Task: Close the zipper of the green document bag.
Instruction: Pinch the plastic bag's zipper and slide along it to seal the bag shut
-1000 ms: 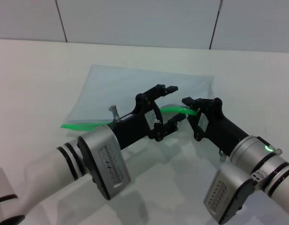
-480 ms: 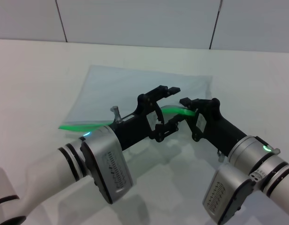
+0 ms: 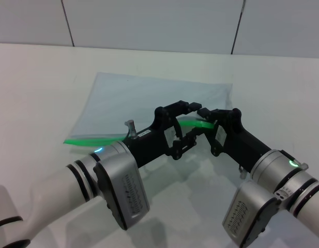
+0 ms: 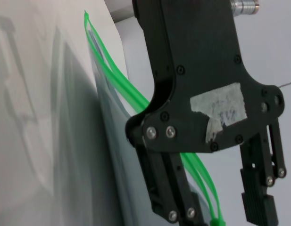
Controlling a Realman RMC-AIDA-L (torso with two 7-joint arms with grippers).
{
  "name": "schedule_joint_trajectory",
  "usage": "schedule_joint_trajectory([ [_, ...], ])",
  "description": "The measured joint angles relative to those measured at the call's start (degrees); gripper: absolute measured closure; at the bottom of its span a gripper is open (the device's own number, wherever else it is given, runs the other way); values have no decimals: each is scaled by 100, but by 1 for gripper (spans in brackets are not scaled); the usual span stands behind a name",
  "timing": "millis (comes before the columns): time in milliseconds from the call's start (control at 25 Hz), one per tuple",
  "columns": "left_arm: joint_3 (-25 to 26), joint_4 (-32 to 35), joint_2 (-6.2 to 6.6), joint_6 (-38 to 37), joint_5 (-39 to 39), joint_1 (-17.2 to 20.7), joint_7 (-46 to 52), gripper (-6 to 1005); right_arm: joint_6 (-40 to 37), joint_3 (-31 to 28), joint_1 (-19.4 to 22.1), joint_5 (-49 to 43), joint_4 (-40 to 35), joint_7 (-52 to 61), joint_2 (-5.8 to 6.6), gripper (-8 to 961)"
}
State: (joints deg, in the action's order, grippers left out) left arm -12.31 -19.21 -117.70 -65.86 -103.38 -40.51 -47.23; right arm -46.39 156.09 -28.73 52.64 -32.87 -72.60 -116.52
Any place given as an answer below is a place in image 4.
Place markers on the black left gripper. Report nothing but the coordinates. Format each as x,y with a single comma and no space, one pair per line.
194,70

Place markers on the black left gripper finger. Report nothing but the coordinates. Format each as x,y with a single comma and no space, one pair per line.
256,188
168,183

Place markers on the transparent document bag green zipper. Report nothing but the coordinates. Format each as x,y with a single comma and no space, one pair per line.
117,164

